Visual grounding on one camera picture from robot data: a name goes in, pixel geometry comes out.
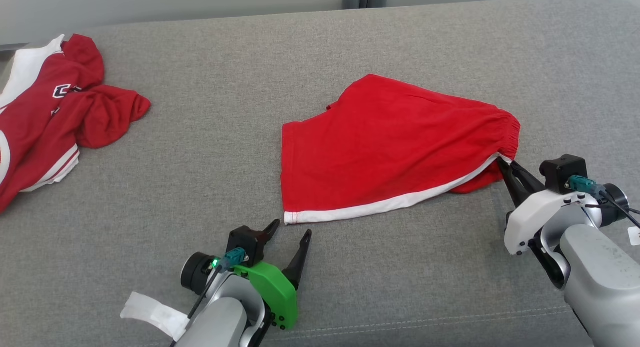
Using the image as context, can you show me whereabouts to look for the teal left camera connector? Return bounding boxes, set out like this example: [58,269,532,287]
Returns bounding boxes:
[212,247,250,273]

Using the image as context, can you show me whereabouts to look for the teal right camera connector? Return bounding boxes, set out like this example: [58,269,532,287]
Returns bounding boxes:
[565,175,609,198]

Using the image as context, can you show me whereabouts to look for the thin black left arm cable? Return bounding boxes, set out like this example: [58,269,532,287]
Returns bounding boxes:
[170,266,224,347]

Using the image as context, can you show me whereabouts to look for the red and white basketball jersey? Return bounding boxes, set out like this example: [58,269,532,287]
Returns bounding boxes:
[0,33,152,214]

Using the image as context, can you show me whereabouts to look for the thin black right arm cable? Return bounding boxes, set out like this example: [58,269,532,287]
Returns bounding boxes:
[585,187,640,229]

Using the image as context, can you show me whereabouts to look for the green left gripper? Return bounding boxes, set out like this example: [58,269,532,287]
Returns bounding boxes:
[232,218,313,331]

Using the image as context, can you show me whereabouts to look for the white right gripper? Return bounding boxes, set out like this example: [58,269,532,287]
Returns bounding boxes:
[498,158,604,256]

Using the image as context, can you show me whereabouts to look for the red shorts with white trim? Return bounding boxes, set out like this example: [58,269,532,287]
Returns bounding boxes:
[280,73,522,226]

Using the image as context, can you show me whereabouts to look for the teal camera connector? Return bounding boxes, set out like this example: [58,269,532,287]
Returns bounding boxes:
[565,175,609,198]
[212,247,250,273]

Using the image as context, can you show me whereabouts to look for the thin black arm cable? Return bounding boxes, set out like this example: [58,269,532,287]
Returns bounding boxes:
[170,266,224,347]
[585,187,640,229]

